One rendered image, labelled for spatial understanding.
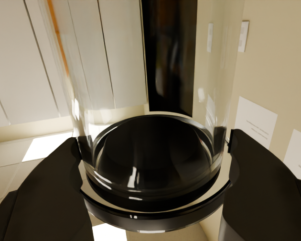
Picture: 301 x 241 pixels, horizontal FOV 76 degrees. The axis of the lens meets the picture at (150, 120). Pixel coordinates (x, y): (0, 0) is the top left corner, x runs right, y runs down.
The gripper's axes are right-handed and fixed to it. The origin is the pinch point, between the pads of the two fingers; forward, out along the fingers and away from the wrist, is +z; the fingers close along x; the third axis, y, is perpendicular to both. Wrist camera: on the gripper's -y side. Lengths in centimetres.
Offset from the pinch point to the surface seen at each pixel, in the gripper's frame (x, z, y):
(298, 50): 44, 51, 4
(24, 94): -165, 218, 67
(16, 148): -211, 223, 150
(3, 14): -156, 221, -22
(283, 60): 43, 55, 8
